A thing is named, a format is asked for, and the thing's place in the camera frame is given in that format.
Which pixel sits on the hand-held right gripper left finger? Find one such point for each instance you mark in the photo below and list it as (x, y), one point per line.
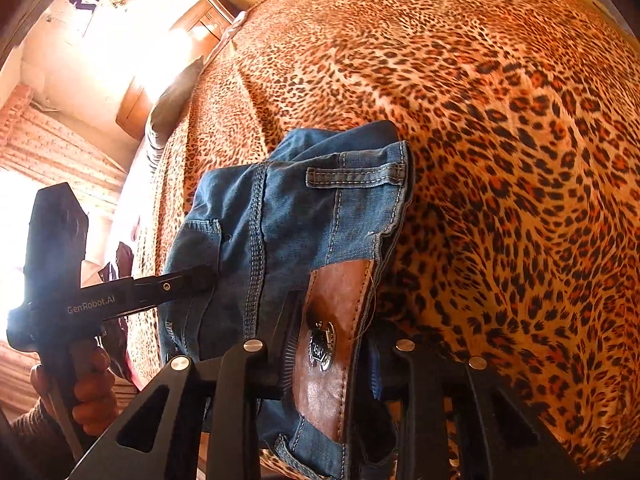
(240, 385)

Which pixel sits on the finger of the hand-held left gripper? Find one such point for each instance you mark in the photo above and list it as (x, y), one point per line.
(175, 287)

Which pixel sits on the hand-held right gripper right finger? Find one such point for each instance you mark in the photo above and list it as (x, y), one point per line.
(376, 377)

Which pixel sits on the blue denim pants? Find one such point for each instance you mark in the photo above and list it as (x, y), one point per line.
(280, 230)

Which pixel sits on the person's left forearm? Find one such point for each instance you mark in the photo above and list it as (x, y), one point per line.
(35, 440)

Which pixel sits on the person's left hand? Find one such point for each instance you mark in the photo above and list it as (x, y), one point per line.
(95, 385)

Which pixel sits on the patterned pink curtain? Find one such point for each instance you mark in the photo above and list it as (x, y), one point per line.
(55, 150)

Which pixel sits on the wooden headboard panel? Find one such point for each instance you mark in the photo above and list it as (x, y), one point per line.
(135, 110)

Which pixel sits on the leopard print blanket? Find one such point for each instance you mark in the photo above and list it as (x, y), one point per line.
(500, 160)

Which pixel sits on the small wall ornament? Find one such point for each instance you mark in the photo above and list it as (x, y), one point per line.
(118, 0)

